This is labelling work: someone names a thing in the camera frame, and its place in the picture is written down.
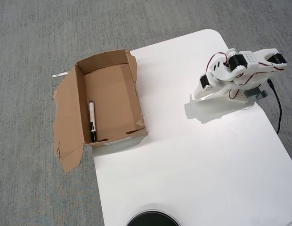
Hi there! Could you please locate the short red servo wire loop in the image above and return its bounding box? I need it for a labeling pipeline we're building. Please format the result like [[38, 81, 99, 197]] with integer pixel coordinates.
[[227, 88, 240, 101]]

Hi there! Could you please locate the black round disc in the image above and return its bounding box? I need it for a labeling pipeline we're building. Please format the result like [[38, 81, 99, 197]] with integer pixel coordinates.
[[125, 209, 182, 226]]

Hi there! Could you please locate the long red white servo wire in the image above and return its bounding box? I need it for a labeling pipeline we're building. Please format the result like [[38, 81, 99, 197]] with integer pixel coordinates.
[[205, 53, 229, 72]]

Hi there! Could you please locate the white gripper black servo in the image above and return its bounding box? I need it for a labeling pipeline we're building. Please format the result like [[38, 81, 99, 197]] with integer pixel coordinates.
[[192, 72, 221, 100]]

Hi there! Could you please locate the open brown cardboard box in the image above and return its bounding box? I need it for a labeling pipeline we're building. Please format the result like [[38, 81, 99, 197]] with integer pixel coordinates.
[[51, 48, 149, 174]]

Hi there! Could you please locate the black power cable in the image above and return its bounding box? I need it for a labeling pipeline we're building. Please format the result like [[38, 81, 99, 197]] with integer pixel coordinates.
[[267, 79, 283, 135]]

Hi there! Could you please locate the white marker pen black cap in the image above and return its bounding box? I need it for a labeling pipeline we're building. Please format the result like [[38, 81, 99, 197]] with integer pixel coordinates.
[[89, 100, 97, 142]]

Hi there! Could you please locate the grey table clamp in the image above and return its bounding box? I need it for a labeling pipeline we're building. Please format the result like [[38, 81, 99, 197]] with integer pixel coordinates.
[[244, 87, 268, 101]]

